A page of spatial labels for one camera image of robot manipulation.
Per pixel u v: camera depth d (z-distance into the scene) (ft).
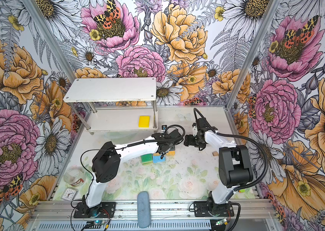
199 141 2.61
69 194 2.55
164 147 2.10
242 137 1.65
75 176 2.79
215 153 3.09
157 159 2.96
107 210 2.42
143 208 2.38
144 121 3.41
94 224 2.38
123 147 1.76
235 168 1.54
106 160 1.81
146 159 2.92
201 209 2.41
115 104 4.15
